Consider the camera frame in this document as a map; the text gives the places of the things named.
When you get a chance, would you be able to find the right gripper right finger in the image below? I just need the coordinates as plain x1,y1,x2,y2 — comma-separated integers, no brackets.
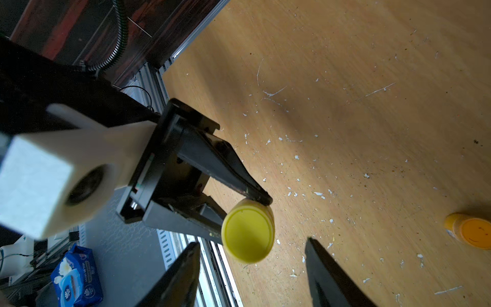
305,237,375,306

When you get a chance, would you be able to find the yellow paint jar front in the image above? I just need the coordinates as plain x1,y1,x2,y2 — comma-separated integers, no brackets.
444,213,491,250

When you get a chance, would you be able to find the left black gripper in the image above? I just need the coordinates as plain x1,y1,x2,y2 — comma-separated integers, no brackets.
116,98,272,244

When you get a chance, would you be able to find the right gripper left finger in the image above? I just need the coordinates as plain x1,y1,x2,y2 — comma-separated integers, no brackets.
136,242,201,306

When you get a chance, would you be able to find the blue wet wipes pack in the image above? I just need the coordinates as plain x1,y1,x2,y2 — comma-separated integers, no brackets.
51,244,104,307

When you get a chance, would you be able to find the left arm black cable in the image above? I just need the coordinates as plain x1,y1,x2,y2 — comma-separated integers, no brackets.
80,0,129,74

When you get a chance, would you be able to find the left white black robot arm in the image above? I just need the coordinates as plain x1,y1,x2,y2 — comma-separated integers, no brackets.
1,39,272,243

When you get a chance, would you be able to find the yellow paint jar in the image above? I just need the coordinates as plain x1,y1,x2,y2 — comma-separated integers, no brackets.
221,198,276,264
444,213,491,250

